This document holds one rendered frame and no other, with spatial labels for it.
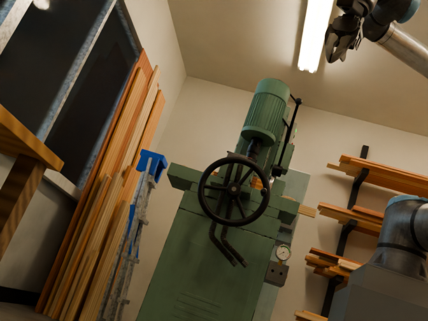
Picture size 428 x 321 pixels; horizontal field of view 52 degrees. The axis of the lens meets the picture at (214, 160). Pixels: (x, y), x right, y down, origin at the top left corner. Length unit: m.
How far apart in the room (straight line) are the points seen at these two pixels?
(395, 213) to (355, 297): 0.33
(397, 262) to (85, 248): 2.22
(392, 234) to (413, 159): 3.38
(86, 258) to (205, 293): 1.44
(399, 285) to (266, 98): 1.16
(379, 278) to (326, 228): 3.06
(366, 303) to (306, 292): 2.97
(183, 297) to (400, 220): 0.89
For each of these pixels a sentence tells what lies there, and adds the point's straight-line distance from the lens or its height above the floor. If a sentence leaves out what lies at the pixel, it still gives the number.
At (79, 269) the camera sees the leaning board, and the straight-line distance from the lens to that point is 3.15.
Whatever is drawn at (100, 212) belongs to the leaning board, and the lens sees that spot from 3.19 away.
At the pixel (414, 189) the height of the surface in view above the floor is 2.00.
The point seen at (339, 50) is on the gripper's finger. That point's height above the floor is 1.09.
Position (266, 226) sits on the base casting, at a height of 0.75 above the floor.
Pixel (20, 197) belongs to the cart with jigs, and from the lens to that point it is 0.95.
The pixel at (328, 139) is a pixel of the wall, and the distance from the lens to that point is 4.75.
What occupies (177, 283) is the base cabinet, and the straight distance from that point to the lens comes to 1.87.
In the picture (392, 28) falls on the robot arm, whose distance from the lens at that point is 1.62.
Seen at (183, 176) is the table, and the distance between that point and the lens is 1.96.
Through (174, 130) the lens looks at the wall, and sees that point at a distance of 4.81.
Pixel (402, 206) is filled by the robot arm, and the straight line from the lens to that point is 1.54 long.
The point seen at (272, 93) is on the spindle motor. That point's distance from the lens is 2.22.
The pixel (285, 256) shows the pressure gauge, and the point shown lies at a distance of 1.83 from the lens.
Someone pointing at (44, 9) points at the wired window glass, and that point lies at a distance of 2.76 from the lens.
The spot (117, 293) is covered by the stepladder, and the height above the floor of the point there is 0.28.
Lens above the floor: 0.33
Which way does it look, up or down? 19 degrees up
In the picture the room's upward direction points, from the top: 20 degrees clockwise
